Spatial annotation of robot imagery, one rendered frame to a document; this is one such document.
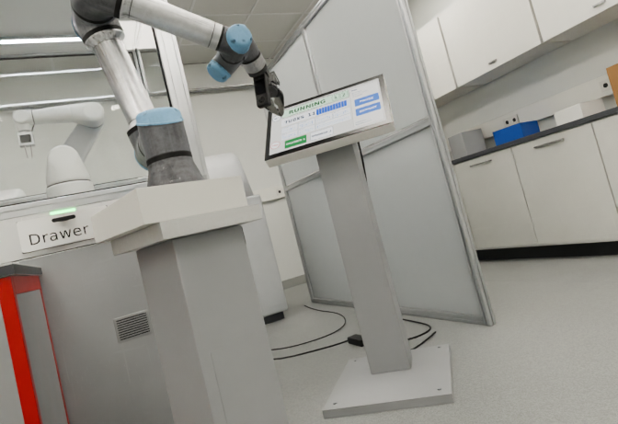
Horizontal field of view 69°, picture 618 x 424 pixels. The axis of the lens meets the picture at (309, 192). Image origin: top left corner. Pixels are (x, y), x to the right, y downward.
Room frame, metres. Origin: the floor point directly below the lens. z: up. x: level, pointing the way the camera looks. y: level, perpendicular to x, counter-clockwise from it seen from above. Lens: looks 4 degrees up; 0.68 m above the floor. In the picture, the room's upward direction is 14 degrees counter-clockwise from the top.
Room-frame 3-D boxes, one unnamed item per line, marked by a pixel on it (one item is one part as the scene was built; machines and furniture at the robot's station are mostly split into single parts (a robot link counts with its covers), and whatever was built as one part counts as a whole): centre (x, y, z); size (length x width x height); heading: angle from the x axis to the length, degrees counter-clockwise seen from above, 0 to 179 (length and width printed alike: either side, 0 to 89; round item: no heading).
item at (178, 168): (1.17, 0.33, 0.88); 0.15 x 0.15 x 0.10
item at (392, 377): (1.82, -0.14, 0.51); 0.50 x 0.45 x 1.02; 164
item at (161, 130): (1.17, 0.34, 1.00); 0.13 x 0.12 x 0.14; 27
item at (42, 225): (1.61, 0.88, 0.87); 0.29 x 0.02 x 0.11; 116
